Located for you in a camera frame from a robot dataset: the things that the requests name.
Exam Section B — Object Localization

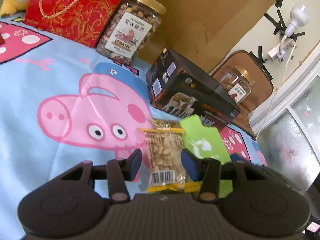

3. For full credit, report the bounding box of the white power cable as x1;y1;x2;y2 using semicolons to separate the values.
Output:
255;44;297;138

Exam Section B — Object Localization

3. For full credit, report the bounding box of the clear jar on chair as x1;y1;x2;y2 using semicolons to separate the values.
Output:
218;65;255;105

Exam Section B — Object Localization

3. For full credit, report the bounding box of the nut jar gold lid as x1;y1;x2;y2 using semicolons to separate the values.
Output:
96;0;167;66

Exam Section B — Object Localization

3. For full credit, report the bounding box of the white power strip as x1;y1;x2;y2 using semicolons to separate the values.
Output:
267;38;296;63

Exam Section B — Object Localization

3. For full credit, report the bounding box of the clear peanut snack packet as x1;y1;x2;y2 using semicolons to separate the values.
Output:
141;118;200;193

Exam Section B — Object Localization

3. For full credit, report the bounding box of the green snack pouch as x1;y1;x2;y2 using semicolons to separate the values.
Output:
178;114;234;198

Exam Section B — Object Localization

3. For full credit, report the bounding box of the white light bulb socket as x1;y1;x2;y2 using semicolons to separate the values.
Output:
284;4;310;37

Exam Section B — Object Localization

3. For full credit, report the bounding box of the black sheep print box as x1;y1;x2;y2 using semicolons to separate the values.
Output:
146;48;240;130

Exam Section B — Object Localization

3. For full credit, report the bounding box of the red gift bag gold pattern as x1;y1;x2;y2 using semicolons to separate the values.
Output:
24;0;121;48

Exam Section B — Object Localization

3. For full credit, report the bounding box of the brown chair cushion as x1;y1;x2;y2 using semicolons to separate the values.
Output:
211;50;274;137

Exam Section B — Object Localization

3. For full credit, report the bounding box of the blue cartoon pig tablecloth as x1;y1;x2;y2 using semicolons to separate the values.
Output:
0;12;268;240

